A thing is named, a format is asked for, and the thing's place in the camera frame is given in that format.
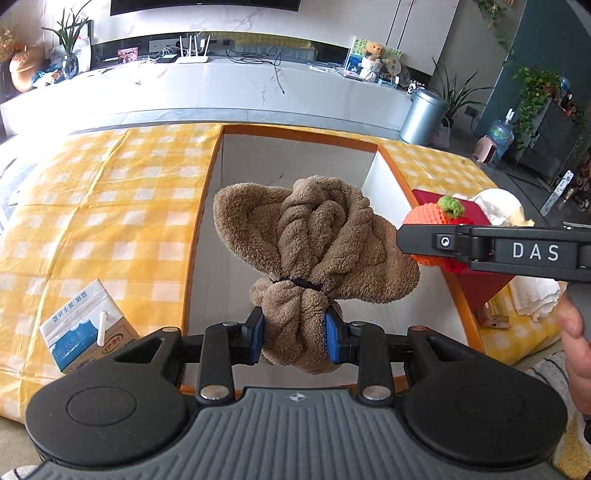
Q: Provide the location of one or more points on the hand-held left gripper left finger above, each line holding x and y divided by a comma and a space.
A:
254, 339

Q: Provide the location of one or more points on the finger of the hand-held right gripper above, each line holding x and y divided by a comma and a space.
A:
425, 240

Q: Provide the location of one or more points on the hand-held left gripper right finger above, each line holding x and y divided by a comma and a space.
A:
333, 339

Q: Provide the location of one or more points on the crochet orange toy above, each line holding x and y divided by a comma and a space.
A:
427, 214

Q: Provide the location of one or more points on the brown fleece towel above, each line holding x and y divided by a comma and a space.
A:
323, 240

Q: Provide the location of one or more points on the orange-rimmed white box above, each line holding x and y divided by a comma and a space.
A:
295, 157

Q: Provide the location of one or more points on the person's right hand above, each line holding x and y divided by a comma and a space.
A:
577, 364

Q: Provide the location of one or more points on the pale yellow cloth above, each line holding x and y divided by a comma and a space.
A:
535, 295

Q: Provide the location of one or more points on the white long box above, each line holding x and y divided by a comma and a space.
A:
557, 191

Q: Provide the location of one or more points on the pink small heater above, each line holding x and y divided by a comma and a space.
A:
487, 150

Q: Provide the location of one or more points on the dark cabinet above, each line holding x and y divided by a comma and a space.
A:
551, 138

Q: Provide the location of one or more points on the grey metal trash can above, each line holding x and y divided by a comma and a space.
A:
422, 117

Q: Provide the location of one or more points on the blue water bottle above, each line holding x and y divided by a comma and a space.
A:
502, 134

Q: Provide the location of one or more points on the patterned rug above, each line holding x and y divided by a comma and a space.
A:
549, 374

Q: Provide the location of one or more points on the potted long-leaf plant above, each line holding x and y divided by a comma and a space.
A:
455, 99

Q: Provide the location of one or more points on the white drinking straw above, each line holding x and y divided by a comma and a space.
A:
102, 330

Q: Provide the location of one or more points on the trailing vine plant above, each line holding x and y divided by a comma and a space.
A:
535, 92

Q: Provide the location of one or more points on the milk carton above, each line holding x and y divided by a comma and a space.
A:
74, 332

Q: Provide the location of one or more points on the teddy bear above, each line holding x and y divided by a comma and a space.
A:
373, 60

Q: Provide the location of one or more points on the yellow checkered tablecloth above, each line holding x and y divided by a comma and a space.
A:
115, 207

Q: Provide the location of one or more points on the hanging vine plant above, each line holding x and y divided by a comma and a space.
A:
496, 23

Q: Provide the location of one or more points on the white marble tv console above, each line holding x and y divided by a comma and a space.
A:
207, 87

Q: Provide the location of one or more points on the white router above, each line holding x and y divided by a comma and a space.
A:
194, 57

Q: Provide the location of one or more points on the black small device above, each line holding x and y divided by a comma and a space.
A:
168, 58

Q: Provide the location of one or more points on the black television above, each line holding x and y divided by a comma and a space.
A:
203, 5

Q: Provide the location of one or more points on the green plant in glass vase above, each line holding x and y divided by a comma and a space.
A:
69, 50

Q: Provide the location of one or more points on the gold acorn jar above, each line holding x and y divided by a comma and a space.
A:
23, 69

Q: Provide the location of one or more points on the dried flower bunch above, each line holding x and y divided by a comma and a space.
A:
7, 44

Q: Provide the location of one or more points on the small photo frame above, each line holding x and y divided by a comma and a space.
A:
128, 55

